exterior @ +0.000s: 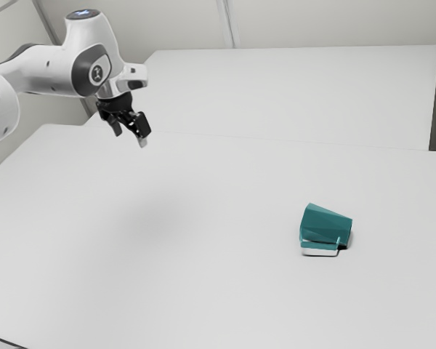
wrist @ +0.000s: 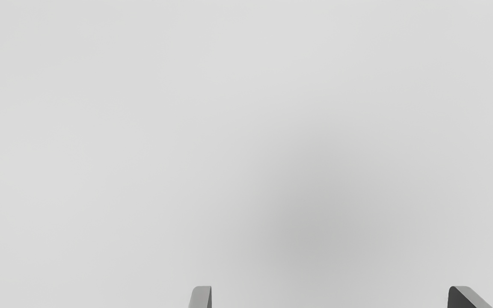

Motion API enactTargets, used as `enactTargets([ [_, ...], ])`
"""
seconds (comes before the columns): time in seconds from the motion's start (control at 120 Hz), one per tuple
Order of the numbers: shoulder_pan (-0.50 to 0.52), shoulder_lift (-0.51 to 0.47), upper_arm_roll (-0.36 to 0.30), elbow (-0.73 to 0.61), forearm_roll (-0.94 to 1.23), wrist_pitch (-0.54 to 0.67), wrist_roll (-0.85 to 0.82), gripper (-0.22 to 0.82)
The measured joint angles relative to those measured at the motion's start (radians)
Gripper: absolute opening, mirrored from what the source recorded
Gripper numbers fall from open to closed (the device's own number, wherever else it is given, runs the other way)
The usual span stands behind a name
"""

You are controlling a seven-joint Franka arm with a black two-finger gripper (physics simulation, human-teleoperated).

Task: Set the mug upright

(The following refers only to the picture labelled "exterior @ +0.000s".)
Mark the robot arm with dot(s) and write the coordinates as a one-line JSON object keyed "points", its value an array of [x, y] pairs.
{"points": [[36, 69]]}

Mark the teal faceted mug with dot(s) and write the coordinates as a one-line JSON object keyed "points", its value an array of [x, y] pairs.
{"points": [[323, 227]]}

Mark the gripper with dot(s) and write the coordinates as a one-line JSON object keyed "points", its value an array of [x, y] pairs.
{"points": [[115, 105]]}

